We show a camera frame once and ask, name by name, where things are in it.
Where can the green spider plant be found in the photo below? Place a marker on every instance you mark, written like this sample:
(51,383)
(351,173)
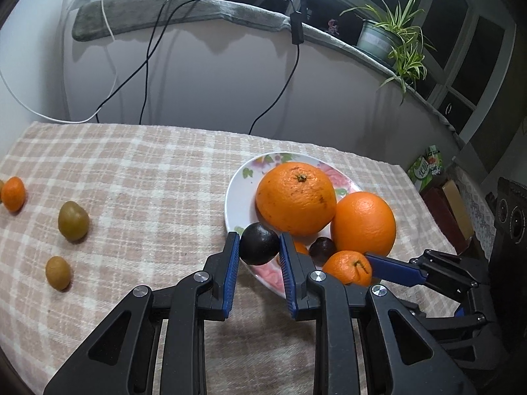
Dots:
(405,49)

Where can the black speaker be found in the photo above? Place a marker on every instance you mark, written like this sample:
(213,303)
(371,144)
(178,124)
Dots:
(510,214)

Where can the checkered beige tablecloth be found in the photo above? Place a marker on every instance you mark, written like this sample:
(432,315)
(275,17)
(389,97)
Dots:
(136,197)

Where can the red box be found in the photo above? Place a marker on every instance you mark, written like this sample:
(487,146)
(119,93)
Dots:
(444,218)

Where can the smooth round orange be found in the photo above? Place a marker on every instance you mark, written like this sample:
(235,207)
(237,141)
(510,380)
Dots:
(363,223)

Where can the white plant pot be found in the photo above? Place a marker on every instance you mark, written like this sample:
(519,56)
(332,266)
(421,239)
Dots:
(374,39)

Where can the small tangerine with stem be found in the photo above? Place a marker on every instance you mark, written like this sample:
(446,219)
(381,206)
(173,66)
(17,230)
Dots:
(348,267)

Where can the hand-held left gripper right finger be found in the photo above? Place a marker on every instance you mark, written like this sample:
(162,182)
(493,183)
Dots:
(288,271)

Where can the small green jujube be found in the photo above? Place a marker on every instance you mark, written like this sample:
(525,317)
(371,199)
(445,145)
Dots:
(73,220)

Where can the white lace cloth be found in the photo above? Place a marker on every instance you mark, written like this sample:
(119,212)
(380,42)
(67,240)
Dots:
(473,210)

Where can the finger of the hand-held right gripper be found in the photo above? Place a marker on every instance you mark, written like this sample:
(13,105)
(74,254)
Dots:
(391,269)
(477,325)

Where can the dark plum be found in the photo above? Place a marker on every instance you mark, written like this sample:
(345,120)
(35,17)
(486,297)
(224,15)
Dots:
(322,250)
(258,243)

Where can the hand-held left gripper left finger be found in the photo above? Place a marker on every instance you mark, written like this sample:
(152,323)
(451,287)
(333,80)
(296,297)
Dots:
(230,275)

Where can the floral white plate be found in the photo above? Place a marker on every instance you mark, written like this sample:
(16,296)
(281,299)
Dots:
(241,197)

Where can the brown cardboard box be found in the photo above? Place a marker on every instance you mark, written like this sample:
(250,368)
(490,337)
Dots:
(459,203)

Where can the small pink figurine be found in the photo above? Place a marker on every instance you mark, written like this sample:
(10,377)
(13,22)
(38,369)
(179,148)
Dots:
(333,26)

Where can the smaller brown kiwi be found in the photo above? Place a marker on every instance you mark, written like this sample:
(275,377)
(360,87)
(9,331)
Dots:
(57,272)

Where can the green printed carton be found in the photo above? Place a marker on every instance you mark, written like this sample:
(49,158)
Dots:
(428,166)

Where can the large rough orange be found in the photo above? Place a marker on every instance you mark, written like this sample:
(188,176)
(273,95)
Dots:
(295,197)

